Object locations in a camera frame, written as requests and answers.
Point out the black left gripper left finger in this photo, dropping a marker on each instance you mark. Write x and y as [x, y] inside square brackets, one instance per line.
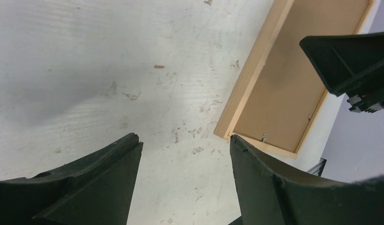
[96, 189]

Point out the light wooden picture frame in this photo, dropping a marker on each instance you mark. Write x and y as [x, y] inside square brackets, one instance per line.
[324, 120]

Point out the brown frame backing board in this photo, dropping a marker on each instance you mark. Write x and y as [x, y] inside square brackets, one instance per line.
[288, 93]

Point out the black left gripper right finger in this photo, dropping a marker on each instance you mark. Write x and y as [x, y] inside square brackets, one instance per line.
[271, 192]

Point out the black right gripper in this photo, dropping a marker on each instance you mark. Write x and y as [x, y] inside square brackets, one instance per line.
[351, 64]

